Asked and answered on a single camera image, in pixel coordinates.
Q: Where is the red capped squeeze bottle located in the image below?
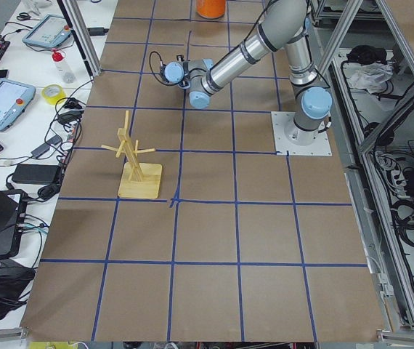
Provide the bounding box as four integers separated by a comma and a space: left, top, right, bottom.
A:
52, 49, 76, 84

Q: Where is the yellow tape roll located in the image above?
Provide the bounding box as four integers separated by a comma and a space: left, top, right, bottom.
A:
41, 84, 66, 105

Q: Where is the wooden mug tree stand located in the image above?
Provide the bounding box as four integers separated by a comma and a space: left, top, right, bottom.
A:
101, 111, 163, 199

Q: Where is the aluminium frame post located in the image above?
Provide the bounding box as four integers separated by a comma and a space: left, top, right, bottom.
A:
57, 0, 102, 78

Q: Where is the teach pendant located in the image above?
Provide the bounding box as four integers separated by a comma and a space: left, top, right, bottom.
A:
0, 79, 36, 131
22, 15, 71, 49

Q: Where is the teach pendant far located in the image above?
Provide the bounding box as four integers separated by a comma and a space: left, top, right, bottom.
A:
22, 15, 71, 49

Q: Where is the teach pendant near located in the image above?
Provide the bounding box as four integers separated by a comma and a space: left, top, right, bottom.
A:
0, 79, 36, 131

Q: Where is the orange can with grey lid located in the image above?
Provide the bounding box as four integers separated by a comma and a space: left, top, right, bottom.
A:
195, 0, 227, 19

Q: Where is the black power adapter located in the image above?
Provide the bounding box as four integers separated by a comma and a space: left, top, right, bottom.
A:
12, 164, 60, 185

